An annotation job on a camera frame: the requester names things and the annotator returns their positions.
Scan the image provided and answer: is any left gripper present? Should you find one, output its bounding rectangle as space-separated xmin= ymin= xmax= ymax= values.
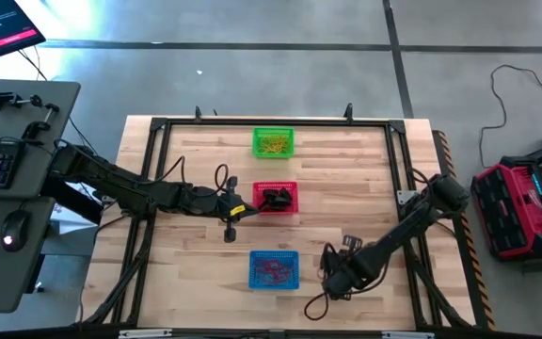
xmin=179 ymin=175 xmax=259 ymax=244

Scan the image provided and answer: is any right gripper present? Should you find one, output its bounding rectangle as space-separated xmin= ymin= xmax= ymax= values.
xmin=334 ymin=234 xmax=392 ymax=301

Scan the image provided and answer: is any yellow rubber band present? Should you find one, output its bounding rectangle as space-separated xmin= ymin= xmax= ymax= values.
xmin=270 ymin=135 xmax=294 ymax=155
xmin=257 ymin=136 xmax=281 ymax=156

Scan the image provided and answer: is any red plastic basket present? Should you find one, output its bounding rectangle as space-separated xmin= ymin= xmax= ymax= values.
xmin=251 ymin=181 xmax=299 ymax=217

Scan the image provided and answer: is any blue plastic basket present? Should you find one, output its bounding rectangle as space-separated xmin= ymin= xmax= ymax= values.
xmin=248 ymin=250 xmax=300 ymax=290

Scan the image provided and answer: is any green plastic basket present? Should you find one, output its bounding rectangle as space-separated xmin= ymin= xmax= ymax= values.
xmin=251 ymin=126 xmax=295 ymax=159

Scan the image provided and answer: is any black yellow hazard strip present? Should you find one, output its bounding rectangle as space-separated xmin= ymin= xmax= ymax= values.
xmin=433 ymin=130 xmax=497 ymax=331

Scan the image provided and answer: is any black angled base block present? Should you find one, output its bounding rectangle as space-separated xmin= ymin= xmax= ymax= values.
xmin=40 ymin=176 xmax=105 ymax=226

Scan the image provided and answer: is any red black equipment case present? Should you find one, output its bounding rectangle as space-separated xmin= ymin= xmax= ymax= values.
xmin=470 ymin=154 xmax=542 ymax=263

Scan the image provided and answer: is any black desk clamp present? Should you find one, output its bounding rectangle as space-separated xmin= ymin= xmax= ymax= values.
xmin=0 ymin=86 xmax=44 ymax=112
xmin=20 ymin=102 xmax=61 ymax=145

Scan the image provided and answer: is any black computer mouse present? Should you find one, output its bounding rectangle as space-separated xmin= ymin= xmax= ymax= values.
xmin=0 ymin=210 xmax=33 ymax=255

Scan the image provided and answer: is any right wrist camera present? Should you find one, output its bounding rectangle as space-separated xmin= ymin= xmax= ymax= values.
xmin=322 ymin=263 xmax=358 ymax=300

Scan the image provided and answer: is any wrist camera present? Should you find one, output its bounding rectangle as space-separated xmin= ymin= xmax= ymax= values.
xmin=322 ymin=263 xmax=358 ymax=300
xmin=188 ymin=186 xmax=219 ymax=213

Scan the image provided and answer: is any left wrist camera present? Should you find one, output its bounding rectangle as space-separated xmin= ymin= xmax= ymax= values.
xmin=188 ymin=186 xmax=219 ymax=213

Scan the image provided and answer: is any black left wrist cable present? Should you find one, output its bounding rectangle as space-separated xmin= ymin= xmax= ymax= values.
xmin=157 ymin=154 xmax=230 ymax=199

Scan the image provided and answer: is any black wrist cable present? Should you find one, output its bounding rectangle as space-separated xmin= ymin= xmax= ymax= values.
xmin=157 ymin=154 xmax=230 ymax=199
xmin=303 ymin=242 xmax=343 ymax=322

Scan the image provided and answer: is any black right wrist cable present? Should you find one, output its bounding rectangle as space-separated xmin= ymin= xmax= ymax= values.
xmin=303 ymin=242 xmax=343 ymax=322

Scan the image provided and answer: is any silver metal bracket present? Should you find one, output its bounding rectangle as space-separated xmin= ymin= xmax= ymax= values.
xmin=119 ymin=328 xmax=173 ymax=339
xmin=381 ymin=331 xmax=436 ymax=339

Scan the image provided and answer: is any black aluminium table frame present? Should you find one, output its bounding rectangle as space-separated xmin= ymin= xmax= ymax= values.
xmin=76 ymin=103 xmax=478 ymax=331

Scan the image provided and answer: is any black floor cable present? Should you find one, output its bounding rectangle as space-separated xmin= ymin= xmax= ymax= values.
xmin=478 ymin=63 xmax=542 ymax=170

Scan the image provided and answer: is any black monitor cable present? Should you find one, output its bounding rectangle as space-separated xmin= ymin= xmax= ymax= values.
xmin=16 ymin=46 xmax=50 ymax=82

